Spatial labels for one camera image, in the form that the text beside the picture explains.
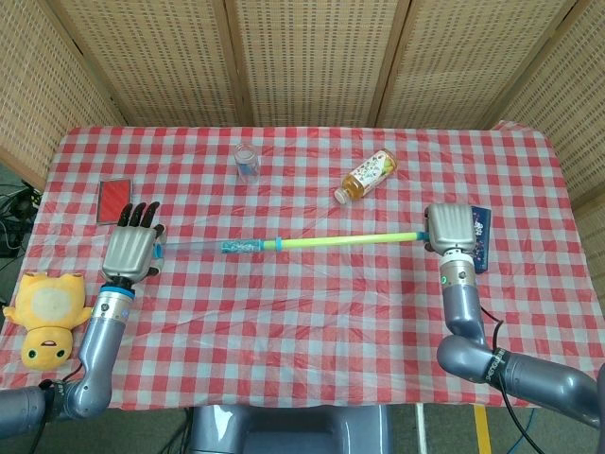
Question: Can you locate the grey robot torso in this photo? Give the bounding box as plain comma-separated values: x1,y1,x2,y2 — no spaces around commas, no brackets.
188,404,393,454

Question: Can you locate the yellow plush toy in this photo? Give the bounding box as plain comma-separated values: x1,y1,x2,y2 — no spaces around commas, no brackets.
2,271,95,371

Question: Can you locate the green and blue plastic tube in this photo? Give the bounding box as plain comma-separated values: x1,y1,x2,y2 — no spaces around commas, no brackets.
153,237,285,257

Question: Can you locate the tea bottle white cap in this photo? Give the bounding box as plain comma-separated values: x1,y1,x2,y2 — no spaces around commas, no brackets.
334,148,399,205

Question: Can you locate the green blue telescopic stick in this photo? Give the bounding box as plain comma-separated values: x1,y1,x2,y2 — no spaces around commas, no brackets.
262,230,431,252

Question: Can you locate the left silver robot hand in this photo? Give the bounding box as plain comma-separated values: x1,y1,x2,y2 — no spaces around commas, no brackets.
101,201,167,288

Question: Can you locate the black cable bundle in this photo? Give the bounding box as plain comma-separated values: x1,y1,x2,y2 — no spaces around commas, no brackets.
0,182,42,259

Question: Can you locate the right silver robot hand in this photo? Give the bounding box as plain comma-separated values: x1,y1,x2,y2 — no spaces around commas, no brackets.
423,202,476,254

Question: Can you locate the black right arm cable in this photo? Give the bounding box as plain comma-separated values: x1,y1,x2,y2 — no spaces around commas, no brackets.
477,306,538,454

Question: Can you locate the woven bamboo folding screen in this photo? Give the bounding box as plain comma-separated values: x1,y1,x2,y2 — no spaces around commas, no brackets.
0,0,605,209

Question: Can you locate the red white checkered tablecloth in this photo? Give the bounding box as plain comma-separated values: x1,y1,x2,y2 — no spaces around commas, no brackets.
0,123,605,410

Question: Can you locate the dark blue printed box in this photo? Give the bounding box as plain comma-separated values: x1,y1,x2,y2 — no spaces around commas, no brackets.
469,205,493,275

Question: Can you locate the clear glass jar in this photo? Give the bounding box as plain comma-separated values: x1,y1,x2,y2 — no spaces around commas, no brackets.
234,143,261,183

